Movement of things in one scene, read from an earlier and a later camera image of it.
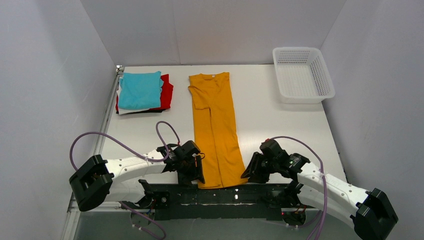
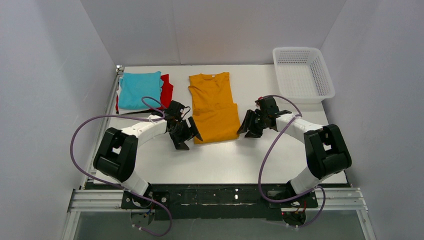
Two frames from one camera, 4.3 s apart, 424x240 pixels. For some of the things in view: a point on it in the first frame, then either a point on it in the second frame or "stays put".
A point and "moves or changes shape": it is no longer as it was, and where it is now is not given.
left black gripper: x=192 y=168 -> x=183 y=132
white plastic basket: x=303 y=76 stays put
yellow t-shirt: x=216 y=136 moves or changes shape
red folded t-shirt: x=166 y=94 stays put
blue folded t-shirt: x=140 y=91 stays put
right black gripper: x=257 y=167 -> x=254 y=122
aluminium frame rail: x=73 y=216 stays put
